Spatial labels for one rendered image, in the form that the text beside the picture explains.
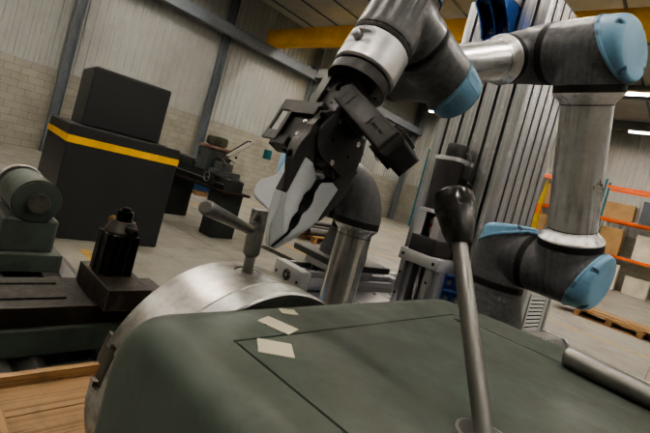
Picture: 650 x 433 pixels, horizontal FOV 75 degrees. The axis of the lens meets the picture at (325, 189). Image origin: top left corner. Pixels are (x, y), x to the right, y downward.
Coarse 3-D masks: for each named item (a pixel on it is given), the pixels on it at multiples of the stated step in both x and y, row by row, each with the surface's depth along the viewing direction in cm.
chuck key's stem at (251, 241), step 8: (256, 208) 55; (256, 216) 54; (264, 216) 54; (264, 224) 55; (256, 232) 54; (248, 240) 54; (256, 240) 54; (248, 248) 54; (256, 248) 55; (248, 256) 55; (256, 256) 55; (248, 264) 55; (248, 272) 55
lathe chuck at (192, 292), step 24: (216, 264) 56; (240, 264) 58; (168, 288) 51; (192, 288) 50; (216, 288) 50; (240, 288) 50; (144, 312) 49; (168, 312) 48; (192, 312) 46; (120, 336) 48; (96, 384) 48; (96, 408) 46
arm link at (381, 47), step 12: (348, 36) 47; (360, 36) 45; (372, 36) 45; (384, 36) 45; (348, 48) 45; (360, 48) 45; (372, 48) 44; (384, 48) 45; (396, 48) 45; (372, 60) 44; (384, 60) 45; (396, 60) 45; (384, 72) 45; (396, 72) 46
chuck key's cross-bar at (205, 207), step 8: (208, 200) 32; (200, 208) 32; (208, 208) 32; (216, 208) 32; (208, 216) 33; (216, 216) 33; (224, 216) 35; (232, 216) 38; (232, 224) 40; (240, 224) 42; (248, 224) 46; (256, 224) 52; (248, 232) 48
